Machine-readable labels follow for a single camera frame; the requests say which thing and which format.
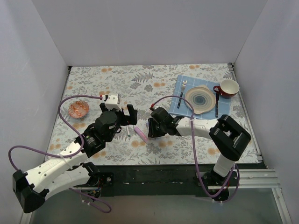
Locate pink highlighter pen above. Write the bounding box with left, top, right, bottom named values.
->
left=134, top=126, right=149, bottom=144

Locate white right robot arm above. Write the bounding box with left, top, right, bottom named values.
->
left=148, top=107, right=251, bottom=186

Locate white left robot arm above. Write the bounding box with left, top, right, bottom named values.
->
left=13, top=103, right=137, bottom=213

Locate blue checkered cloth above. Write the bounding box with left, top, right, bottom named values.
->
left=168, top=74, right=232, bottom=119

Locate red patterned small bowl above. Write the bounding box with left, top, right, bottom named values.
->
left=68, top=100, right=89, bottom=119

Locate beige blue-ringed plate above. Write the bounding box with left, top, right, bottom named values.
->
left=185, top=85, right=216, bottom=114

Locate red white mug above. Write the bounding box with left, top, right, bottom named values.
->
left=213, top=79, right=240, bottom=98

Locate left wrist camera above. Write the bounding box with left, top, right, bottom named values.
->
left=104, top=93, right=122, bottom=111

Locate silver fork black handle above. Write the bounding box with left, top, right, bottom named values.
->
left=177, top=80, right=187, bottom=109

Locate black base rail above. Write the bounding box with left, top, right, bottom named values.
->
left=70, top=164, right=267, bottom=199

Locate black-handled knife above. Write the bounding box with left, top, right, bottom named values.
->
left=215, top=92, right=219, bottom=118

